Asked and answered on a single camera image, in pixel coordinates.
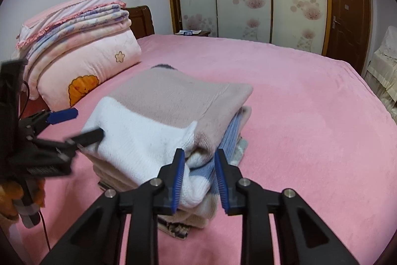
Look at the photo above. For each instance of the pink bed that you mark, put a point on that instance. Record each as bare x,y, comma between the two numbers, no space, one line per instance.
294,113

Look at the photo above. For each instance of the pink quilt with orange print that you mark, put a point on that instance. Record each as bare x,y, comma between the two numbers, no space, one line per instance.
93,63

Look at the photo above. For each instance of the pastel striped blanket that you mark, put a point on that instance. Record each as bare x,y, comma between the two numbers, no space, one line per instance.
86,27

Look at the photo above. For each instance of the striped knit sweater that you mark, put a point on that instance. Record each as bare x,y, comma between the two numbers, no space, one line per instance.
173,97

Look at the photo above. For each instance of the lace covered furniture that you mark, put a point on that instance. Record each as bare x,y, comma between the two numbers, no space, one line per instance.
383,72

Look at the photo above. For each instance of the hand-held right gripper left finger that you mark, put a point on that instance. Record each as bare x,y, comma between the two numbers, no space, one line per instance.
177,184

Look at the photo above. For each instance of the wooden nightstand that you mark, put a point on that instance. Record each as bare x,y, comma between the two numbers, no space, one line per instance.
198,34

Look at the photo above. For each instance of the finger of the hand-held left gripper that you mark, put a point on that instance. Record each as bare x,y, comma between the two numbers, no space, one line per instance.
62,116
90,136

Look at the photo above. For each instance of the dark wooden headboard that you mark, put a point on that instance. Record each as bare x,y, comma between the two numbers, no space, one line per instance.
141,21

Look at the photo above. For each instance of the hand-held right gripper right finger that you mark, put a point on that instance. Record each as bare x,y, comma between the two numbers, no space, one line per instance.
224,184

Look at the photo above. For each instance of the brown wooden door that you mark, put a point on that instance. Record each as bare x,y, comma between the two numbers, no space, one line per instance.
350,19

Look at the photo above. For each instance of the pink ruffled blanket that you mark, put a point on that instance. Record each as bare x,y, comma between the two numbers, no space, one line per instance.
71,12

